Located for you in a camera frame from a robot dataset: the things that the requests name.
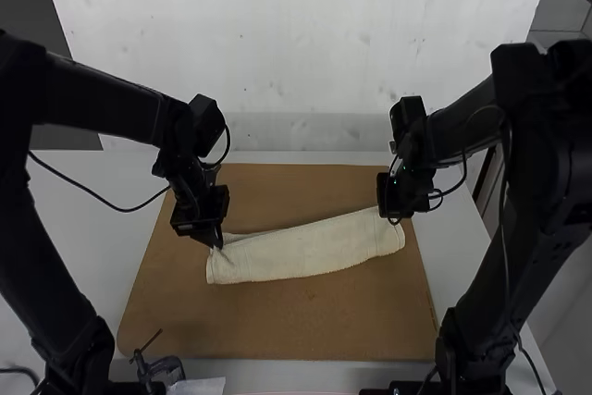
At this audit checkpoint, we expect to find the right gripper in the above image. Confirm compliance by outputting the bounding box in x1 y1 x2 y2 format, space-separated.
376 153 437 226

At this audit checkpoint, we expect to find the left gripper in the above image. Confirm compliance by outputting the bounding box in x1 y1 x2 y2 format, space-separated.
153 153 231 237

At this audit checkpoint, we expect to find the pale towel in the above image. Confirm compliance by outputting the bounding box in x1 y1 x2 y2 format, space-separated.
204 206 407 287

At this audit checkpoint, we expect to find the cork mat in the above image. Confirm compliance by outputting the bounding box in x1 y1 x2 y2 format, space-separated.
117 162 441 363

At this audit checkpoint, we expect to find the black clamp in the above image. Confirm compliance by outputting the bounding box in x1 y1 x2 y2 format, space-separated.
133 327 165 395

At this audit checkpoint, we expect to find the silver foil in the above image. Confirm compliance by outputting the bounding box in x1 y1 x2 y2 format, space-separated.
150 355 228 395

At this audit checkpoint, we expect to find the black cable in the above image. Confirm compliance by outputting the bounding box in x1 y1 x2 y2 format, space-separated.
425 144 469 212
26 149 174 213
215 117 232 170

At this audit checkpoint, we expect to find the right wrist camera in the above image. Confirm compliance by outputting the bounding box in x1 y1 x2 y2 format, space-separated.
388 95 429 155

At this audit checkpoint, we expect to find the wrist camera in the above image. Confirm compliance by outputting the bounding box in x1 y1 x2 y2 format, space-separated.
388 95 429 155
188 93 222 159

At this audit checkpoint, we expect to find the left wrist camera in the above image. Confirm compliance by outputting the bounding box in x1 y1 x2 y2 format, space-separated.
188 93 222 159

